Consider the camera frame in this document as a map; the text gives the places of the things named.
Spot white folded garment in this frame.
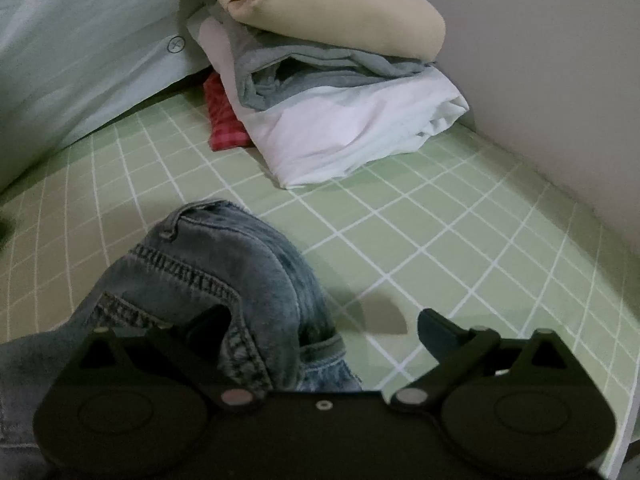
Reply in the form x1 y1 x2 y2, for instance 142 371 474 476
186 9 470 188

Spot light blue carrot print quilt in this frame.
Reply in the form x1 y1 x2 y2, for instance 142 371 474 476
1 0 207 188

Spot beige folded garment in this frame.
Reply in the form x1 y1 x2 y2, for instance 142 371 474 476
217 0 446 63

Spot red checked garment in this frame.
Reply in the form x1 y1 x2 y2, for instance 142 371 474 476
203 73 253 152

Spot grey folded garment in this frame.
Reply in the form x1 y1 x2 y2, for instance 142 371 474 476
208 3 427 110

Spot blue denim jeans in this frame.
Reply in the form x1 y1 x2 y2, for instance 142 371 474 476
1 200 359 479

